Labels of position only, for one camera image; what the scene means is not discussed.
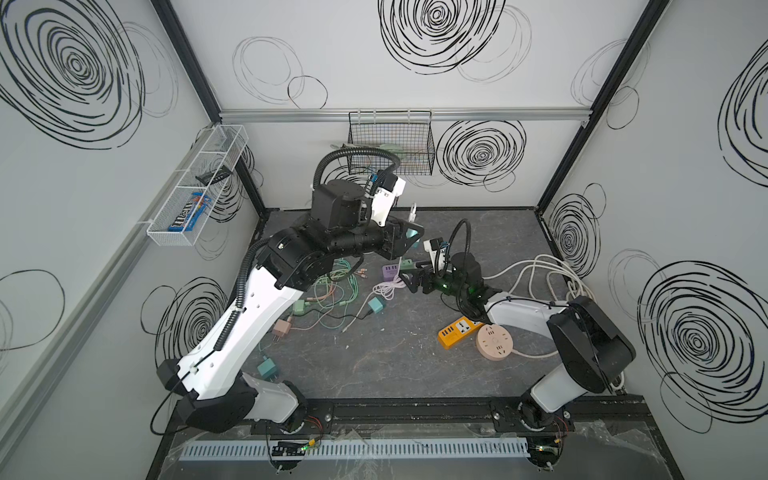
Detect light green charger plug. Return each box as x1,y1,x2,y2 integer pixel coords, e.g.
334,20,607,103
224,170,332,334
400,259,416,272

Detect white usb cable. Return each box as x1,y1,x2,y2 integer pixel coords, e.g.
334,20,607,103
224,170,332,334
341,203,419,334

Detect purple power strip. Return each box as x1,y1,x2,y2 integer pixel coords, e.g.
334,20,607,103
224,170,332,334
382,263,401,282

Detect teal charger plug small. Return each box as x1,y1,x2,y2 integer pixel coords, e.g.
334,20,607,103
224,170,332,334
367,297,386,314

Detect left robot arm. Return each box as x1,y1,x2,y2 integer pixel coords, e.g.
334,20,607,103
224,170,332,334
157,146,424,433

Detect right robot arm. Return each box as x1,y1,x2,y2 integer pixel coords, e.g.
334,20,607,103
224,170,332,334
399,219,636,432

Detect pink charger plug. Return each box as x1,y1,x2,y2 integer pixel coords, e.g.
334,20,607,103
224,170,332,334
272,319,292,338

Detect teal charger plug front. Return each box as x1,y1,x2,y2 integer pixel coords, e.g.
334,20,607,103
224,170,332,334
257,356,279,381

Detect orange power strip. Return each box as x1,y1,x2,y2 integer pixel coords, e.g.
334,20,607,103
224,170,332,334
437,316,484,350

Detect round pink power strip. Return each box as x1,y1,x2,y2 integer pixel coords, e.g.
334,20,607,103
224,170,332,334
475,325,514,361

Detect green tongs in basket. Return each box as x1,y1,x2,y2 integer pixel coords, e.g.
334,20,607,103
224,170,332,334
330,143,408,160

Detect black remote control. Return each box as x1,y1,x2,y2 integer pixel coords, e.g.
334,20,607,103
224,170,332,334
195,165,232,187

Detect blue candy packet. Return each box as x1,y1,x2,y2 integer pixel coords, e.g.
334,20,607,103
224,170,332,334
167,192,210,233

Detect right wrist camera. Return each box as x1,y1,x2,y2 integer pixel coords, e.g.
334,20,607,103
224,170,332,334
423,237,449,272

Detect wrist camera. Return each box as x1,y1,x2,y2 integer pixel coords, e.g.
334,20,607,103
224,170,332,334
423,237,449,272
370,173,406,227

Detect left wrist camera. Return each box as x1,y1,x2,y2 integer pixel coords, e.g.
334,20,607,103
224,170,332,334
370,173,406,227

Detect tangled green charging cables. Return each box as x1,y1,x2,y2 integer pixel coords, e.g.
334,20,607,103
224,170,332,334
293,257,370,331

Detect white power cords bundle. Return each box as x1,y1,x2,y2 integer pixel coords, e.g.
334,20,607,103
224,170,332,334
482,253,628,391

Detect black wire basket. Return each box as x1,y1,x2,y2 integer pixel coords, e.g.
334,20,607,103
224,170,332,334
347,110,436,176

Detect grey slotted cable duct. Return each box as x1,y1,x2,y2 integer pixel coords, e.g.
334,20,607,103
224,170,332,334
179,438,530,461

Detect white wire shelf basket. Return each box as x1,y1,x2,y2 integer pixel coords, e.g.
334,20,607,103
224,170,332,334
147,124,248,247

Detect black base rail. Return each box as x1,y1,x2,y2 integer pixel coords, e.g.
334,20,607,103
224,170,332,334
176,395,651,436

